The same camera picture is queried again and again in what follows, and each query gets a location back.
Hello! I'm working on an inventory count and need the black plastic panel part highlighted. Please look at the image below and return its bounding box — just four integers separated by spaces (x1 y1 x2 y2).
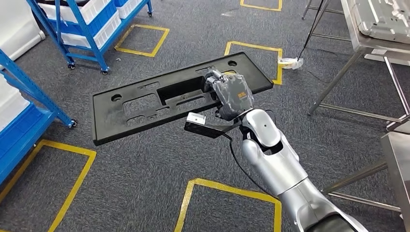
92 52 274 146

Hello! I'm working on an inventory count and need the large blue metal shelf rack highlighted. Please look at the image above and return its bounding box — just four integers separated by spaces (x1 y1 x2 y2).
0 48 78 187

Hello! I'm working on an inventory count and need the stainless steel workbench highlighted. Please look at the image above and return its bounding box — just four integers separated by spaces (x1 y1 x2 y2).
320 121 410 232

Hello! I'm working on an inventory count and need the clear tape wad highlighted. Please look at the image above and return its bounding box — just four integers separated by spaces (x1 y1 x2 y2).
278 57 304 71

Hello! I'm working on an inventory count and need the white plastic bin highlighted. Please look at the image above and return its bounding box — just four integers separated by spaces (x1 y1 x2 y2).
117 0 144 20
0 72 32 132
38 0 111 26
60 11 122 50

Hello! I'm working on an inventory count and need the yellow floor tape square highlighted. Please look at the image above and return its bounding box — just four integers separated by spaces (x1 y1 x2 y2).
0 139 97 232

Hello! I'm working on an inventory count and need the black plastic item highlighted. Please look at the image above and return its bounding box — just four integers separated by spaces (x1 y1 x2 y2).
37 0 88 8

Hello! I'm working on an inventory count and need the stainless steel table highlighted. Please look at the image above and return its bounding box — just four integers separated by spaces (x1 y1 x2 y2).
301 0 410 132

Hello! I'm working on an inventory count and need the small blue wheeled cart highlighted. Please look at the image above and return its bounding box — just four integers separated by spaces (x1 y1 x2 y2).
26 0 153 75

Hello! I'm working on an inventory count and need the white panel board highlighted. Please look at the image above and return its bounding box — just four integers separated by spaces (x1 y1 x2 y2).
364 53 410 66

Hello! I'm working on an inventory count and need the stamped metal plate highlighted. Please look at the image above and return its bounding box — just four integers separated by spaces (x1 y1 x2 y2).
352 0 410 45

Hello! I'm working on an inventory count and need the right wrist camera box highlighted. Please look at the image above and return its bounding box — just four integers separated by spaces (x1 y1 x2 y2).
184 112 239 140

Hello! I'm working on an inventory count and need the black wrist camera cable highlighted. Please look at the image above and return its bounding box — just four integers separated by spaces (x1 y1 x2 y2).
224 132 273 196

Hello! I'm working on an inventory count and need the thin black cable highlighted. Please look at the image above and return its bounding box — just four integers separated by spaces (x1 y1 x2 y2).
296 0 326 61

